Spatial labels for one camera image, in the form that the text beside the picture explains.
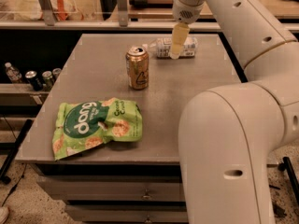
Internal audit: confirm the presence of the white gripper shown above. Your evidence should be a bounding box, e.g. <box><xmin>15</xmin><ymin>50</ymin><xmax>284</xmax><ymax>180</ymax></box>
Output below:
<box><xmin>169</xmin><ymin>0</ymin><xmax>205</xmax><ymax>59</ymax></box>

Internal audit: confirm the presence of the clear plastic water bottle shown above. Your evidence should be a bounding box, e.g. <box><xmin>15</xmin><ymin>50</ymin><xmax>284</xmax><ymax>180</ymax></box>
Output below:
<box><xmin>143</xmin><ymin>36</ymin><xmax>198</xmax><ymax>59</ymax></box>

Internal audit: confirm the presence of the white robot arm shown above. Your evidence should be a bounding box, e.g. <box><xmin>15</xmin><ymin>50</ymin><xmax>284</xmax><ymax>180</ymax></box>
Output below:
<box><xmin>173</xmin><ymin>0</ymin><xmax>299</xmax><ymax>224</ymax></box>

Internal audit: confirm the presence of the small water bottle on shelf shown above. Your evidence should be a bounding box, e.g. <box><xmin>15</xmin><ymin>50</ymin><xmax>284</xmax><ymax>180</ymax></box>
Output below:
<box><xmin>5</xmin><ymin>63</ymin><xmax>23</xmax><ymax>83</ymax></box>

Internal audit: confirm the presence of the gold soda can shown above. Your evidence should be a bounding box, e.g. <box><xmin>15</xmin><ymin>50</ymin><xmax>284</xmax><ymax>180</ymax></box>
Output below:
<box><xmin>125</xmin><ymin>46</ymin><xmax>149</xmax><ymax>90</ymax></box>

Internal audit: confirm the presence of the silver can on shelf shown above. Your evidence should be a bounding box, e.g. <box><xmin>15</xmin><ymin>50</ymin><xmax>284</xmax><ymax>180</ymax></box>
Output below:
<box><xmin>52</xmin><ymin>68</ymin><xmax>62</xmax><ymax>78</ymax></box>

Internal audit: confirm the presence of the green snack chip bag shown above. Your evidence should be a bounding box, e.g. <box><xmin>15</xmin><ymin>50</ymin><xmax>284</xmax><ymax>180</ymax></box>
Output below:
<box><xmin>52</xmin><ymin>98</ymin><xmax>143</xmax><ymax>161</ymax></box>

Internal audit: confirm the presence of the green can on shelf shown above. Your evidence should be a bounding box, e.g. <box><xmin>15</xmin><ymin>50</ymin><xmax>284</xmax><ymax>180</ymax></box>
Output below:
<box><xmin>42</xmin><ymin>71</ymin><xmax>55</xmax><ymax>90</ymax></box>

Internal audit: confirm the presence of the orange white plastic bag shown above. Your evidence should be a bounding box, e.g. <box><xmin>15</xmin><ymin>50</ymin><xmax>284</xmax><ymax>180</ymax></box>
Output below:
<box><xmin>14</xmin><ymin>0</ymin><xmax>84</xmax><ymax>21</ymax></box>

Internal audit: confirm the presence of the dark can on shelf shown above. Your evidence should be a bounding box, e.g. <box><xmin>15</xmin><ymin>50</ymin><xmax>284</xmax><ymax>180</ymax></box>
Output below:
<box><xmin>25</xmin><ymin>71</ymin><xmax>43</xmax><ymax>91</ymax></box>

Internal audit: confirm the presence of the black stand leg right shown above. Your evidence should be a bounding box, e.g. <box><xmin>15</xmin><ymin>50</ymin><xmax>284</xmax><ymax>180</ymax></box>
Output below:
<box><xmin>278</xmin><ymin>157</ymin><xmax>299</xmax><ymax>205</ymax></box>

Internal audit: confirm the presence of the black stand leg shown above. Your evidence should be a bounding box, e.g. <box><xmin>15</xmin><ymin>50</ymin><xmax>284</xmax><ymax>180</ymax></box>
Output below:
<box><xmin>0</xmin><ymin>119</ymin><xmax>33</xmax><ymax>184</ymax></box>
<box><xmin>278</xmin><ymin>157</ymin><xmax>299</xmax><ymax>205</ymax></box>

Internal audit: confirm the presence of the upper grey cabinet drawer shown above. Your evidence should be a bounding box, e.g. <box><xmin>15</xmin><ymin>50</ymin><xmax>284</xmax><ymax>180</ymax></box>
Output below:
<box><xmin>37</xmin><ymin>175</ymin><xmax>185</xmax><ymax>202</ymax></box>

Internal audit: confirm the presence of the grey cabinet drawer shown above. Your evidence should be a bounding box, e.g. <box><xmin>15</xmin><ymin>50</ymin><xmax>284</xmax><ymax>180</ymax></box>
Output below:
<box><xmin>65</xmin><ymin>205</ymin><xmax>189</xmax><ymax>224</ymax></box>
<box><xmin>37</xmin><ymin>175</ymin><xmax>185</xmax><ymax>202</ymax></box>

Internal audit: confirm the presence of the lower grey cabinet drawer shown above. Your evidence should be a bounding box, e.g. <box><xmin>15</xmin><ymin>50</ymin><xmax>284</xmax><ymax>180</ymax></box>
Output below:
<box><xmin>65</xmin><ymin>205</ymin><xmax>189</xmax><ymax>224</ymax></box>

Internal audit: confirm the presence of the black stand leg left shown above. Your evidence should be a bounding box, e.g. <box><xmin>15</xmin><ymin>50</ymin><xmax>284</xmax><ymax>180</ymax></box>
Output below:
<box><xmin>0</xmin><ymin>119</ymin><xmax>33</xmax><ymax>184</ymax></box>

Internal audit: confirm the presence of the white shoe tip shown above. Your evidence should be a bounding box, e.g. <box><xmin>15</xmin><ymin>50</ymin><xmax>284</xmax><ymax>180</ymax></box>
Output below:
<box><xmin>0</xmin><ymin>207</ymin><xmax>9</xmax><ymax>224</ymax></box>

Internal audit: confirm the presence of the middle metal rail bracket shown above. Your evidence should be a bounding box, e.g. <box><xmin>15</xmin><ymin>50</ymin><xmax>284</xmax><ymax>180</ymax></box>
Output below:
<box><xmin>117</xmin><ymin>0</ymin><xmax>128</xmax><ymax>27</ymax></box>

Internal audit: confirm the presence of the metal rail bracket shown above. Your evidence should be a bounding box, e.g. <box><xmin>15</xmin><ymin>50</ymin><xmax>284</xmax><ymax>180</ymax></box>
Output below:
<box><xmin>38</xmin><ymin>0</ymin><xmax>56</xmax><ymax>26</ymax></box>
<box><xmin>117</xmin><ymin>0</ymin><xmax>128</xmax><ymax>27</ymax></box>

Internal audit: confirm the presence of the left metal rail bracket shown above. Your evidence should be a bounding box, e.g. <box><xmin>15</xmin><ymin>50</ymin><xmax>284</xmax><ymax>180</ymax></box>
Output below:
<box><xmin>38</xmin><ymin>0</ymin><xmax>56</xmax><ymax>26</ymax></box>

